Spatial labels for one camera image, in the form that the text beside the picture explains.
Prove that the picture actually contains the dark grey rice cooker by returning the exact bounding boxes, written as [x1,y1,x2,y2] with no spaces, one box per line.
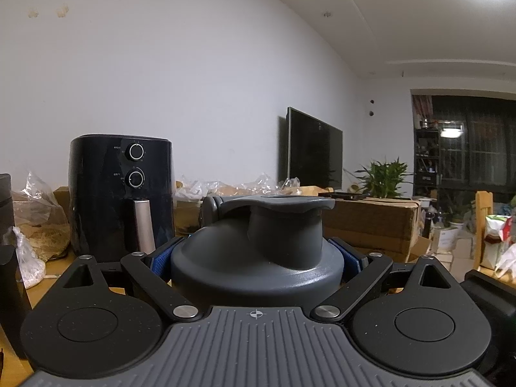
[1,173,32,359]

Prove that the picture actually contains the green potted plant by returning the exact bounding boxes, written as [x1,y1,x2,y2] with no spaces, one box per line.
[343,158,413,198]

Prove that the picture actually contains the clear plastic bag left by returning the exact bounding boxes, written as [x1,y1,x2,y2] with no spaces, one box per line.
[11,171,71,289]

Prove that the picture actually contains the grey lidded shaker bottle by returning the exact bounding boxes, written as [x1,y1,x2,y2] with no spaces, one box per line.
[171,195,344,311]

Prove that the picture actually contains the brown cardboard box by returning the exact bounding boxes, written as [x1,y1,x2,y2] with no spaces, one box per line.
[323,198,421,262]

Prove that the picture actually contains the clear plastic food bags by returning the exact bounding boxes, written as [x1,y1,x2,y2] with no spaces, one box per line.
[175,173,302,202]

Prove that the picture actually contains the black flat television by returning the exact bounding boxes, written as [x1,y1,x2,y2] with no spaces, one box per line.
[286,107,344,190]

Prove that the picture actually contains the wooden chair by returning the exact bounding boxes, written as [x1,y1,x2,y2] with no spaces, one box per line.
[473,191,493,270]

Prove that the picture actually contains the black air fryer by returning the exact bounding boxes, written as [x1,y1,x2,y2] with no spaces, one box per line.
[68,134,174,262]

